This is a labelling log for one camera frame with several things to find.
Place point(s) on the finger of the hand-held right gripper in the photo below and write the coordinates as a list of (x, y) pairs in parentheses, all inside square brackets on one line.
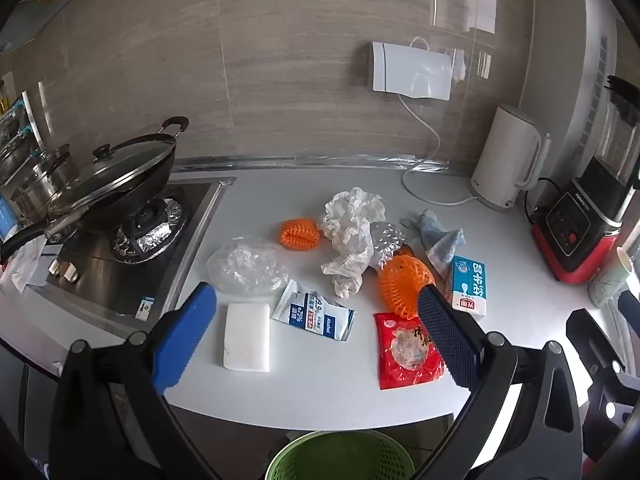
[(631, 307), (592, 342)]

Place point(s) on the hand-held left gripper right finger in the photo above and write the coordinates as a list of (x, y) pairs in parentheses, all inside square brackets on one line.
[(447, 340)]

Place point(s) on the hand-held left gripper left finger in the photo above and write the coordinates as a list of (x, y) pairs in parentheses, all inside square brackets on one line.
[(182, 340)]

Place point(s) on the blue and white milk carton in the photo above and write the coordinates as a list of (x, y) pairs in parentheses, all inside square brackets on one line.
[(467, 287)]

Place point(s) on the orange plastic mesh ball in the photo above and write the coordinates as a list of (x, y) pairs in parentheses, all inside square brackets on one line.
[(402, 285)]

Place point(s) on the blue grey cloth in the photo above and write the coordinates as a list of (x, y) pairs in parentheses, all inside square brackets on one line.
[(440, 242)]

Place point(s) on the green plastic mesh basket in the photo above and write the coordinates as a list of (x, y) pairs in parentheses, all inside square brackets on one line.
[(340, 460)]

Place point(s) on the pale paper cup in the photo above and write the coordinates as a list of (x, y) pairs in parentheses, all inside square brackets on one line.
[(607, 277)]

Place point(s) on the red snack packet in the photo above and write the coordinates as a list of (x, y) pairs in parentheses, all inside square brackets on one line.
[(407, 350)]

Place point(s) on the white foam block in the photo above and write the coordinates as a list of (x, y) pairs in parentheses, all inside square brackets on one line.
[(246, 337)]

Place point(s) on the clear plastic bag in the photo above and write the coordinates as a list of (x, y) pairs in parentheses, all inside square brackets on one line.
[(247, 267)]

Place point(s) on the small orange fruit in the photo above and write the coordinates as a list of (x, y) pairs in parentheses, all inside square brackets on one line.
[(406, 249)]

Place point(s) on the red and black blender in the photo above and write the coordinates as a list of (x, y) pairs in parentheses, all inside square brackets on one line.
[(575, 225)]

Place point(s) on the steel gas stove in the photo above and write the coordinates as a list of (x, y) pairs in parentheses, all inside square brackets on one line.
[(95, 275)]

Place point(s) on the blue and white wipes packet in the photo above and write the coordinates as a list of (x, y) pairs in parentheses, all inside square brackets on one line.
[(312, 312)]

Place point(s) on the crumpled white tissue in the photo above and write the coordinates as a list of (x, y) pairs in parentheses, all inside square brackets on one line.
[(350, 225)]

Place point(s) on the black wok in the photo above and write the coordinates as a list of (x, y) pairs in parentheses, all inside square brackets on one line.
[(130, 195)]

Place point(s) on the orange spiky ball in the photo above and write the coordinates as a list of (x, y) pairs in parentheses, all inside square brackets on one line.
[(298, 234)]

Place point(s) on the white rag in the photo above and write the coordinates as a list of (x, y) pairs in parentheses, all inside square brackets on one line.
[(20, 265)]

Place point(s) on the glass wok lid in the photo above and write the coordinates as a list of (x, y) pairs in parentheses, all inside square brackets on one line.
[(115, 167)]

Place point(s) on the white electric kettle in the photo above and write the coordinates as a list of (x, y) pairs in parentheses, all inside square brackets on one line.
[(502, 160)]

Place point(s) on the stainless steel pot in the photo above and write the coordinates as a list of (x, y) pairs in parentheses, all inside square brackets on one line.
[(37, 192)]

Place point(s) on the white wall socket box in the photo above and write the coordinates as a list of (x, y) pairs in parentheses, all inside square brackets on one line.
[(410, 70)]

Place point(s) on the wall spice rack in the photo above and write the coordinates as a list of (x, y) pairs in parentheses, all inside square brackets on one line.
[(15, 120)]

